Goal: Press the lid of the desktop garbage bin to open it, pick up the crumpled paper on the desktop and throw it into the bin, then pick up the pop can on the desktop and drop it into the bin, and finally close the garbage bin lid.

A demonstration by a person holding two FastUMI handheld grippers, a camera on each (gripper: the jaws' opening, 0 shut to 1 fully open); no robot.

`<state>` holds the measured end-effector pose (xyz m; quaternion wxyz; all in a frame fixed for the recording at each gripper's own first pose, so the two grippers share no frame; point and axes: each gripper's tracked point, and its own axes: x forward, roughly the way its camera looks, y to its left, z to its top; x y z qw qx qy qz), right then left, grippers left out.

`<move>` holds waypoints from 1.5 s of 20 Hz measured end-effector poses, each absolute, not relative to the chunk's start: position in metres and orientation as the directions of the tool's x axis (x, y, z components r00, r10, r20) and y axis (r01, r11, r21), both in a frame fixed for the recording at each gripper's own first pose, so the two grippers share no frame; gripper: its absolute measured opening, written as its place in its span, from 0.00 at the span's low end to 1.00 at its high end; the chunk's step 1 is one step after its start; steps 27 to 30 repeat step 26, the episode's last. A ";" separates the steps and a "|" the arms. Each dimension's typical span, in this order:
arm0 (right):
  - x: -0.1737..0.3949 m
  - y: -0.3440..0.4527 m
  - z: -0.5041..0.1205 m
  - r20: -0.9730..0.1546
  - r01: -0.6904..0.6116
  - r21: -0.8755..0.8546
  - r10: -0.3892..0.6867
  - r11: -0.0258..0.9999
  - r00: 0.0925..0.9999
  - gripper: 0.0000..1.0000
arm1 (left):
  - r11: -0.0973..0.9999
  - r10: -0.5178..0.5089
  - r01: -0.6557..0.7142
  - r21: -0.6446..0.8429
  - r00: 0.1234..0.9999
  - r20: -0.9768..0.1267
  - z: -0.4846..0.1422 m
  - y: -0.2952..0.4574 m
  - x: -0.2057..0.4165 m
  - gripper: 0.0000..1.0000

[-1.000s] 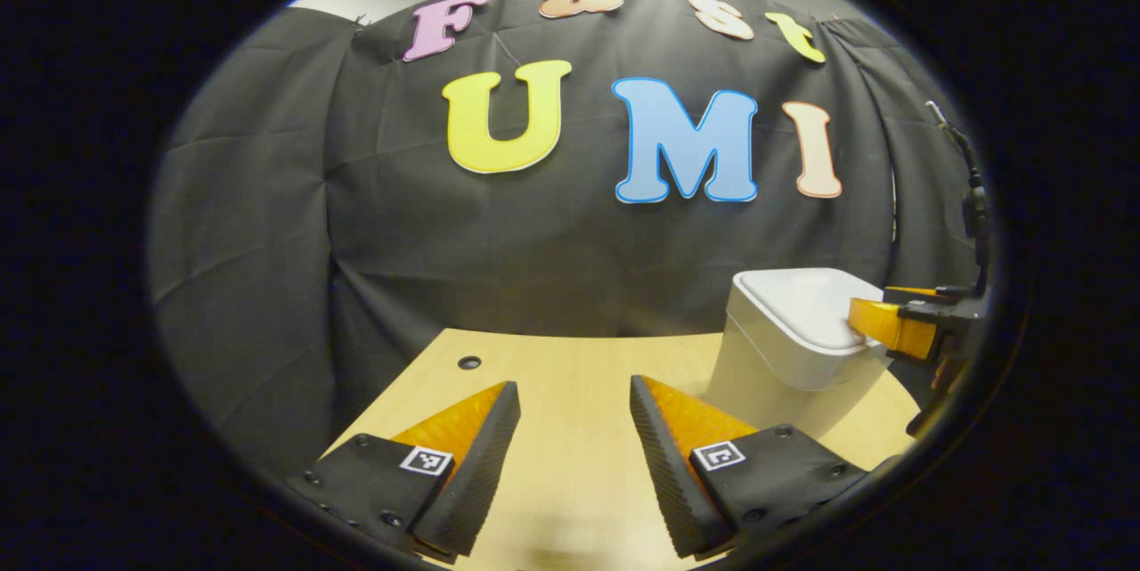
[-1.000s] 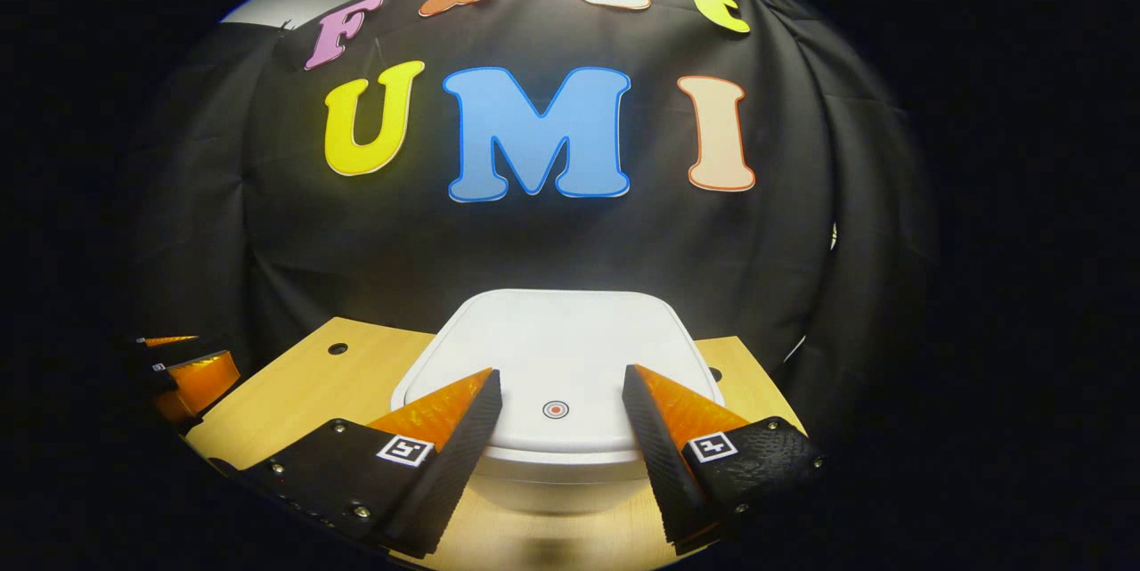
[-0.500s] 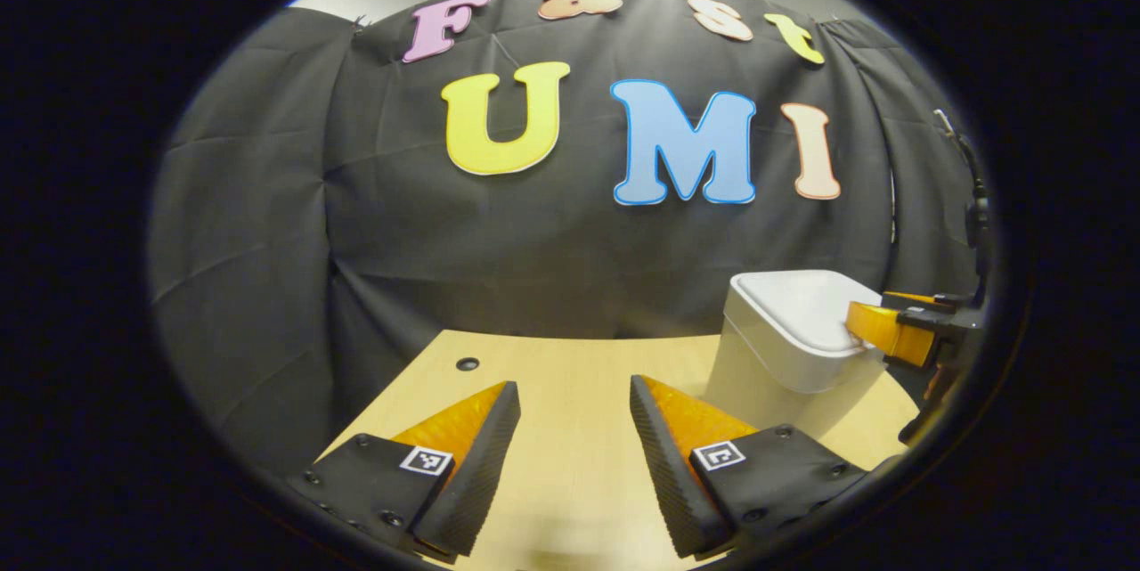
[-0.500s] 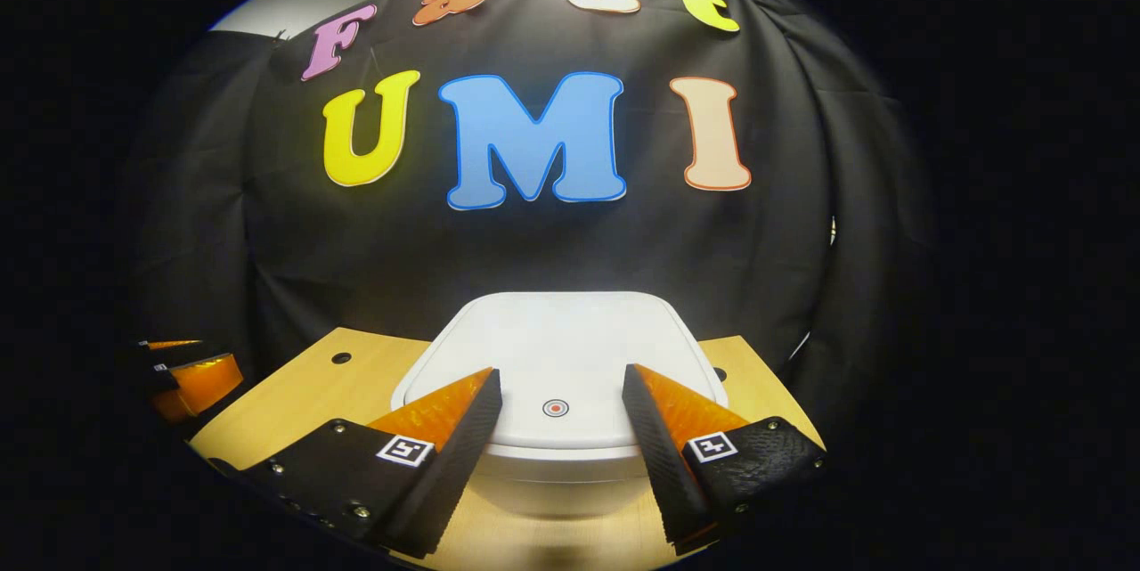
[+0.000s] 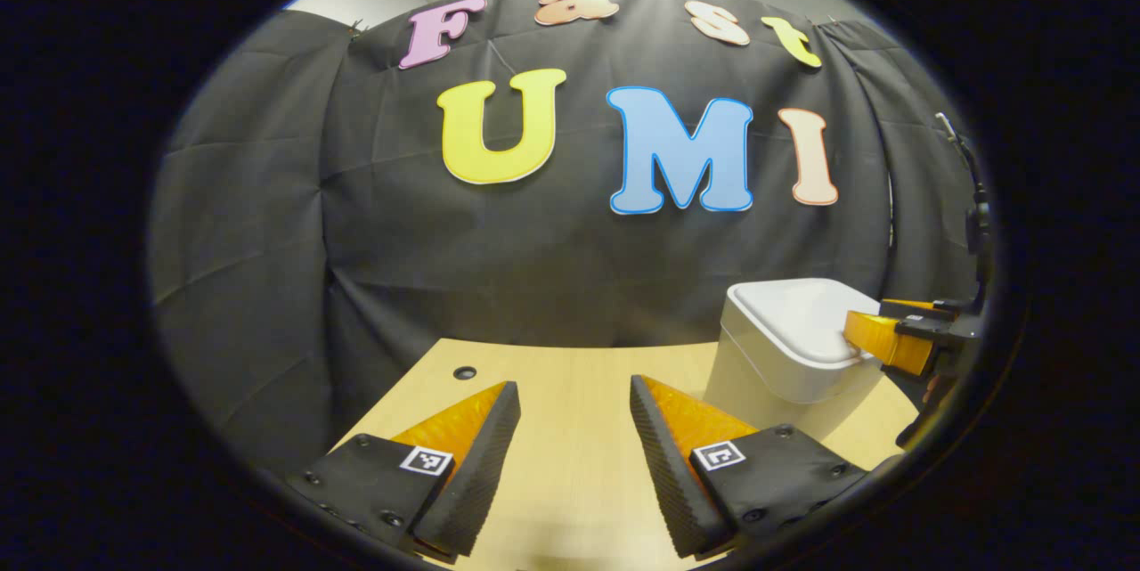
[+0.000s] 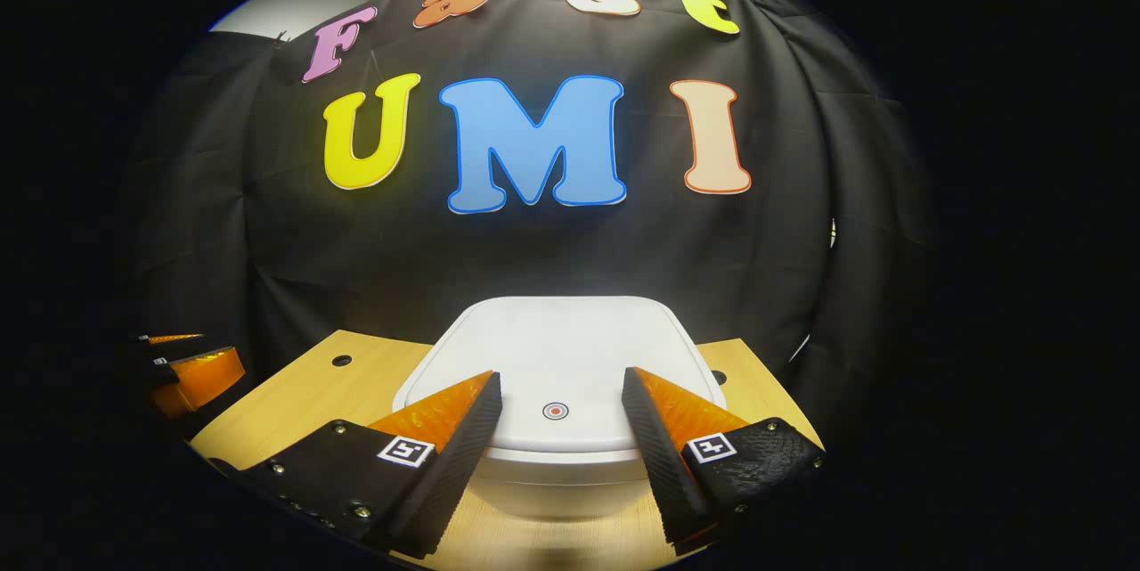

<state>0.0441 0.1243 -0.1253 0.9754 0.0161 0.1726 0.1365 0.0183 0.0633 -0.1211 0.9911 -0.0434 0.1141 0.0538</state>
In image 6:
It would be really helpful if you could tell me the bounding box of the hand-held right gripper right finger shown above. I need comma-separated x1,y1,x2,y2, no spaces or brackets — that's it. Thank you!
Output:
620,366,827,556

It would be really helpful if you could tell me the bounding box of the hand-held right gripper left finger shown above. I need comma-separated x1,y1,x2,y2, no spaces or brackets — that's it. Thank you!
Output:
232,370,505,560

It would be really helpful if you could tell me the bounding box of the white desktop garbage bin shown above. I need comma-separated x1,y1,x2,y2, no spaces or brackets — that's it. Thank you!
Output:
392,295,728,520

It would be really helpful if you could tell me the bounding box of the wooden desktop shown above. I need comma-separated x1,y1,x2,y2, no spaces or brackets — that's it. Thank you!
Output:
190,329,825,571

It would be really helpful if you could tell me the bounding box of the black backdrop cloth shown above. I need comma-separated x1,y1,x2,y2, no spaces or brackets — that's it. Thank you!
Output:
120,0,936,447

